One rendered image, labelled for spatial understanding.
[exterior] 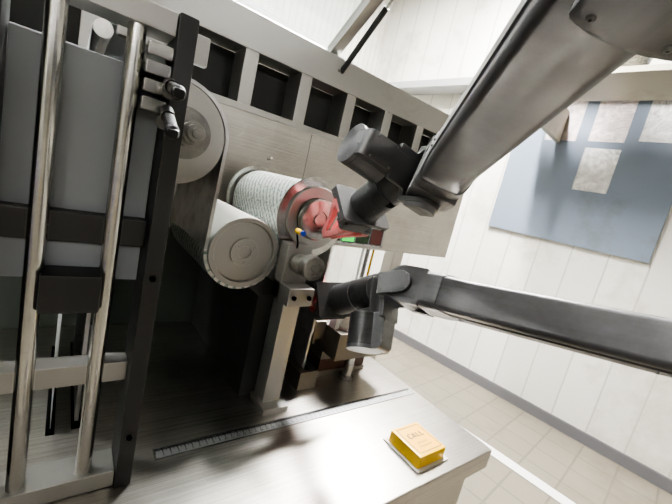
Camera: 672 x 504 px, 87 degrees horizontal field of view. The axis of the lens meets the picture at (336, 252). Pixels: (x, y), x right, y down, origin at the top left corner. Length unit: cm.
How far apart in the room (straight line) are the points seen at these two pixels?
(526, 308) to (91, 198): 50
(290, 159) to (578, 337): 76
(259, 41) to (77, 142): 62
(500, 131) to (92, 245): 40
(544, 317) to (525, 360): 276
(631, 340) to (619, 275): 258
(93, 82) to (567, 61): 39
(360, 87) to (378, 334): 76
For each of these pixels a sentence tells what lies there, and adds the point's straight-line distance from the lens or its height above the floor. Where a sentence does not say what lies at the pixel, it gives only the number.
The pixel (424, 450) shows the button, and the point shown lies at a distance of 70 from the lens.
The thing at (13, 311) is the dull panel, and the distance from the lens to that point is 95.
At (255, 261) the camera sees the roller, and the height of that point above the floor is 116.
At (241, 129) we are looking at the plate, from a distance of 93.
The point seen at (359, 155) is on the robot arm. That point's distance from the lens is 47.
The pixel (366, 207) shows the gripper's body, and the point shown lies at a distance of 54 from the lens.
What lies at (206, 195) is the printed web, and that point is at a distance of 62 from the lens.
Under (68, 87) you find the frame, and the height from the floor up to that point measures 134.
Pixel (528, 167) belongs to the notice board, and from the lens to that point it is 325.
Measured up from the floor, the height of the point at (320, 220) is 125.
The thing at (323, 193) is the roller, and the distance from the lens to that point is 65.
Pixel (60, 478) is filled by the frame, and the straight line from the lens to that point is 57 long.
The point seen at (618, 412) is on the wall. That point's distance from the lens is 319.
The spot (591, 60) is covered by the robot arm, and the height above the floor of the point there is 139.
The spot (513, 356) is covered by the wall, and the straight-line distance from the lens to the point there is 328.
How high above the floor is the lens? 131
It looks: 10 degrees down
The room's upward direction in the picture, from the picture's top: 13 degrees clockwise
